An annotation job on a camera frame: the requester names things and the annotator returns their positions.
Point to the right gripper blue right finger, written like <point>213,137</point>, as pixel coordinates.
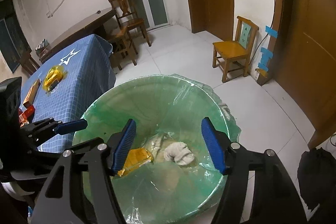
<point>213,144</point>

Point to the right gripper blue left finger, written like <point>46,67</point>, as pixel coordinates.
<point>120,153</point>

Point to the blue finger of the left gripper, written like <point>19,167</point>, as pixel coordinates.
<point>71,127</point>

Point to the yellow wrapper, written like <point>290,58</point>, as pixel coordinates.
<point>135,159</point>

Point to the grey sock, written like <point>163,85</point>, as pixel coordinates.
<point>179,153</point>

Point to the green lined trash bin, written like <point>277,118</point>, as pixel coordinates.
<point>166,109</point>

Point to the red cigarette box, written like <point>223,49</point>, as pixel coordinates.
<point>24,116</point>

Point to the orange upright box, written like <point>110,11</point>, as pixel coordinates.
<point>30,97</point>

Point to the blue star tablecloth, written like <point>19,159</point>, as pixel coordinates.
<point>88,75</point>

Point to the yellow plastic snack bag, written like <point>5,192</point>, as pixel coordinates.
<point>54,76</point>

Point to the left dark wooden chair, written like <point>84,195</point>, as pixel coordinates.
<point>28,63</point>

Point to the dark wooden chair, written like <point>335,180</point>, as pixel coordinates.
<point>128,18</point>
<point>28,63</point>

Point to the small yellow wooden chair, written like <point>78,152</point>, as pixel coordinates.
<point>234,55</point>

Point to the dark window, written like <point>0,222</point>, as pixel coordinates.
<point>13,41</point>

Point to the dark wooden dining table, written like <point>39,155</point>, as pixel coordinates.
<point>93,24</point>

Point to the brown entrance door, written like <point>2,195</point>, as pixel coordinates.
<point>307,67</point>

